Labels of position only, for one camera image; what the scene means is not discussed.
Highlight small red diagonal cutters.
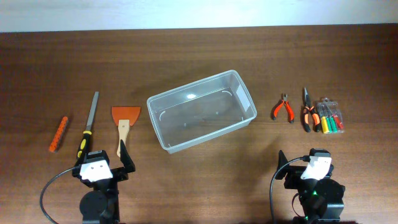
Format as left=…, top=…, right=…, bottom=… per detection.
left=271, top=93, right=295, bottom=124

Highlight orange bit holder strip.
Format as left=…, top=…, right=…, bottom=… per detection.
left=49, top=116, right=69, bottom=152

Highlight yellow handled screwdriver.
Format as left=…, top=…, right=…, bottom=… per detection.
left=318, top=105, right=330, bottom=134

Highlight orange scraper wooden handle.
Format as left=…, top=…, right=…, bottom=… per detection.
left=111, top=106, right=141, bottom=143

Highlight orange black needle-nose pliers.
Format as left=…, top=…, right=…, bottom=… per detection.
left=302, top=88, right=321, bottom=133

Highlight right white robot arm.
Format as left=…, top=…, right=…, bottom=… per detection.
left=270, top=148, right=345, bottom=224

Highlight clear screwdriver set case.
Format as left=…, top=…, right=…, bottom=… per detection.
left=315, top=98, right=345, bottom=134

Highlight clear plastic storage container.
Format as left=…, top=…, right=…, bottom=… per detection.
left=147, top=70, right=257, bottom=154

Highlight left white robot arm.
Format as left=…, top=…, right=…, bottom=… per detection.
left=72, top=140, right=136, bottom=223

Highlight metal file yellow black handle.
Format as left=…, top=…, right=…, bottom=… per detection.
left=76, top=91, right=99, bottom=161

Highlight right black camera cable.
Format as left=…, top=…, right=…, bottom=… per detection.
left=269, top=156, right=311, bottom=224

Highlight green handled screwdriver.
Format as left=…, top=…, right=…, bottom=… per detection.
left=326, top=106, right=337, bottom=133
left=323, top=105, right=333, bottom=133

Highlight red handled screwdriver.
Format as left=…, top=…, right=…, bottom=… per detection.
left=330, top=107, right=344, bottom=131

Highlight black camera cable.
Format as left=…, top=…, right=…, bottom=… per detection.
left=269, top=156, right=311, bottom=224
left=39, top=166, right=82, bottom=224

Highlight left black camera cable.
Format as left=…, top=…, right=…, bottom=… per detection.
left=39, top=166, right=82, bottom=224

